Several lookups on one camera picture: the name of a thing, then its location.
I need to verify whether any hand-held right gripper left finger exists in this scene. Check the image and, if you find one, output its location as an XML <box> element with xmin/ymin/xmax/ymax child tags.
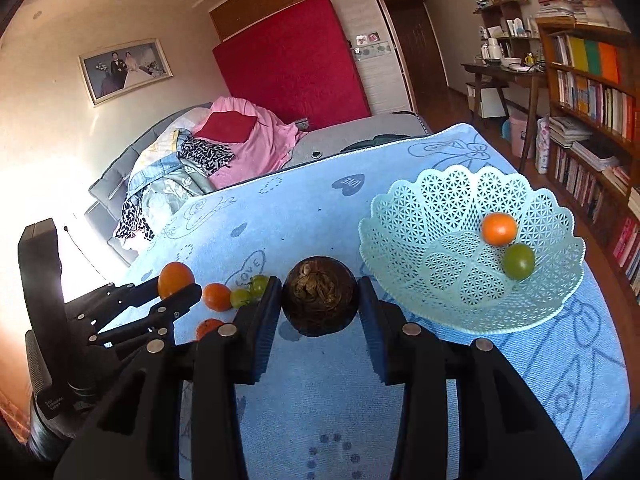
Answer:
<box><xmin>52</xmin><ymin>276</ymin><xmax>283</xmax><ymax>480</ymax></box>

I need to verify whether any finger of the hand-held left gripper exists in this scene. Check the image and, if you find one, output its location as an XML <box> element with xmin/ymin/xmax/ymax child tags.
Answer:
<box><xmin>64</xmin><ymin>277</ymin><xmax>160</xmax><ymax>328</ymax></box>
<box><xmin>90</xmin><ymin>284</ymin><xmax>202</xmax><ymax>358</ymax></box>

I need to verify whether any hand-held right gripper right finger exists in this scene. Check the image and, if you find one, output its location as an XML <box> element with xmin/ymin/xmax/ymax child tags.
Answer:
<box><xmin>356</xmin><ymin>276</ymin><xmax>583</xmax><ymax>480</ymax></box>

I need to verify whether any orange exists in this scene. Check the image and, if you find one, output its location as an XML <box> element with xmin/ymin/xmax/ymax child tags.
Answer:
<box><xmin>157</xmin><ymin>261</ymin><xmax>196</xmax><ymax>301</ymax></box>

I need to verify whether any orange tomato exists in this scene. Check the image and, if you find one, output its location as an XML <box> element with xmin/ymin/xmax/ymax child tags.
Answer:
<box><xmin>202</xmin><ymin>283</ymin><xmax>233</xmax><ymax>311</ymax></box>
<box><xmin>481</xmin><ymin>212</ymin><xmax>518</xmax><ymax>247</ymax></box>

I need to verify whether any red-orange tomato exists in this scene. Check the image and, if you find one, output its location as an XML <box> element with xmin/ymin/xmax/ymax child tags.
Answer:
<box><xmin>195</xmin><ymin>318</ymin><xmax>226</xmax><ymax>342</ymax></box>

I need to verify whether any dark brown round fruit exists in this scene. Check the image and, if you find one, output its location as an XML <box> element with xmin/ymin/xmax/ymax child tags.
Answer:
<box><xmin>281</xmin><ymin>256</ymin><xmax>360</xmax><ymax>336</ymax></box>

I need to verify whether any pale green lattice plastic basket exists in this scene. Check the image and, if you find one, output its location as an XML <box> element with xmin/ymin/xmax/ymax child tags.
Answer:
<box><xmin>358</xmin><ymin>164</ymin><xmax>586</xmax><ymax>335</ymax></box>

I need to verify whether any black white patterned cloth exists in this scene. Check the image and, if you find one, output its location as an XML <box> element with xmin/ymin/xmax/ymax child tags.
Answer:
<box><xmin>114</xmin><ymin>192</ymin><xmax>156</xmax><ymax>243</ymax></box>
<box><xmin>177</xmin><ymin>137</ymin><xmax>235</xmax><ymax>177</ymax></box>

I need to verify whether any floral quilt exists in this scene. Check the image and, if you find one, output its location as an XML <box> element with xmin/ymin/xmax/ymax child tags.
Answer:
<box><xmin>122</xmin><ymin>127</ymin><xmax>221</xmax><ymax>221</ymax></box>

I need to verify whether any blue printed blanket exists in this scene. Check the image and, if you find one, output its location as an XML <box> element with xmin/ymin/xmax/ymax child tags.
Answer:
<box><xmin>100</xmin><ymin>122</ymin><xmax>631</xmax><ymax>480</ymax></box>

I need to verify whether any orange tomato in basket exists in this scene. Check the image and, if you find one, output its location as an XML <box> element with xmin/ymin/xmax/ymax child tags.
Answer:
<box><xmin>481</xmin><ymin>212</ymin><xmax>518</xmax><ymax>247</ymax></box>

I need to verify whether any pink cloth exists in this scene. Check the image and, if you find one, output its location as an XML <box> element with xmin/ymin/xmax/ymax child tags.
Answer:
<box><xmin>192</xmin><ymin>97</ymin><xmax>306</xmax><ymax>191</ymax></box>

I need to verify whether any framed photo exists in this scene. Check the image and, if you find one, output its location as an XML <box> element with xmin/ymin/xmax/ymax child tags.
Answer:
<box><xmin>79</xmin><ymin>37</ymin><xmax>174</xmax><ymax>107</ymax></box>

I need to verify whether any pink plastic bin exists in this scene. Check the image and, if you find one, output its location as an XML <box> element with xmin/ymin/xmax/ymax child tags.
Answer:
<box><xmin>509</xmin><ymin>110</ymin><xmax>538</xmax><ymax>158</ymax></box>

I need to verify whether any white wardrobe with brown top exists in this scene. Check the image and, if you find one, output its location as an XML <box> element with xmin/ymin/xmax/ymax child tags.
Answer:
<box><xmin>209</xmin><ymin>0</ymin><xmax>418</xmax><ymax>117</ymax></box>

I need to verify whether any white box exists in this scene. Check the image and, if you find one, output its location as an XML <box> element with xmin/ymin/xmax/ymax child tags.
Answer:
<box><xmin>470</xmin><ymin>82</ymin><xmax>506</xmax><ymax>118</ymax></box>

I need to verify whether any red mattress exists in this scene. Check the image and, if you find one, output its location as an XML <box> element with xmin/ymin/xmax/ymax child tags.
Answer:
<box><xmin>212</xmin><ymin>0</ymin><xmax>372</xmax><ymax>131</ymax></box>

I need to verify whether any stack of magazines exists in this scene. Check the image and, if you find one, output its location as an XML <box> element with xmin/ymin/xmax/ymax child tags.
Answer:
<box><xmin>550</xmin><ymin>116</ymin><xmax>593</xmax><ymax>148</ymax></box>

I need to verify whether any wooden desk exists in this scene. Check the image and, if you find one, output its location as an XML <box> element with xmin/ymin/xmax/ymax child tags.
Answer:
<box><xmin>460</xmin><ymin>62</ymin><xmax>551</xmax><ymax>173</ymax></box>

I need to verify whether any wooden bookcase with books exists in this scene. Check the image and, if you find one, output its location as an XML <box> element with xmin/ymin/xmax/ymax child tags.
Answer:
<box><xmin>535</xmin><ymin>15</ymin><xmax>640</xmax><ymax>306</ymax></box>

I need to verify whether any dark brown door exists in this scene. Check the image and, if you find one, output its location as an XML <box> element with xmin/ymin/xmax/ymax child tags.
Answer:
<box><xmin>376</xmin><ymin>0</ymin><xmax>451</xmax><ymax>111</ymax></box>

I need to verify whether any small wooden desk shelf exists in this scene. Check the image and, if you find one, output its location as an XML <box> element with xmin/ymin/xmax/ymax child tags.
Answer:
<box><xmin>474</xmin><ymin>0</ymin><xmax>543</xmax><ymax>68</ymax></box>

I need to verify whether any stack of books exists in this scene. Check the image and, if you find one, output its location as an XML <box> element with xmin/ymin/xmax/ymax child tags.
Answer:
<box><xmin>537</xmin><ymin>0</ymin><xmax>626</xmax><ymax>26</ymax></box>

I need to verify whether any black wall cable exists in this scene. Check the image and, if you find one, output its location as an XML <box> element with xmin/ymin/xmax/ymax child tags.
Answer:
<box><xmin>64</xmin><ymin>226</ymin><xmax>108</xmax><ymax>281</ymax></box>

